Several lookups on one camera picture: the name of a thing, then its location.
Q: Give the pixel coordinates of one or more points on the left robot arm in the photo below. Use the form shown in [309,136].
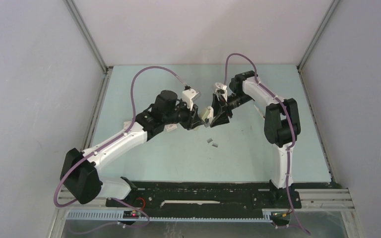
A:
[81,169]

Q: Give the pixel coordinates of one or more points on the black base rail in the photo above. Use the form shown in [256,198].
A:
[209,200]

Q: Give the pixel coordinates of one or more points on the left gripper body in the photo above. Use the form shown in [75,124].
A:
[183,115]

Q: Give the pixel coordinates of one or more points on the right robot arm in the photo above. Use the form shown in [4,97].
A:
[281,118]

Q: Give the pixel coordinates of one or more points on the left aluminium frame post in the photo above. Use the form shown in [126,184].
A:
[78,19]

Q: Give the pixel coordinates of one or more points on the white staple box sleeve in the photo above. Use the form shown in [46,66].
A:
[170,127]

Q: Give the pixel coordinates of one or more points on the right aluminium frame post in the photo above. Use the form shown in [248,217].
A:
[319,32]

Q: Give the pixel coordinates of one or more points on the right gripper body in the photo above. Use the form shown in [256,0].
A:
[236,99]

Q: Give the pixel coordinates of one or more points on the aluminium frame post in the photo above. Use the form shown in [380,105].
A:
[78,19]
[319,32]

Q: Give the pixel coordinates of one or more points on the olive green stapler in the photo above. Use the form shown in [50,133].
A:
[207,114]

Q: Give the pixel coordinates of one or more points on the light blue stapler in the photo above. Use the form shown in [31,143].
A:
[259,111]

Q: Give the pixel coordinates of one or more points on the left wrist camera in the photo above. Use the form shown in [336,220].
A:
[189,95]

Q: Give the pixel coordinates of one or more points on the white stapler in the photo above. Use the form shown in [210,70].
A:
[127,125]

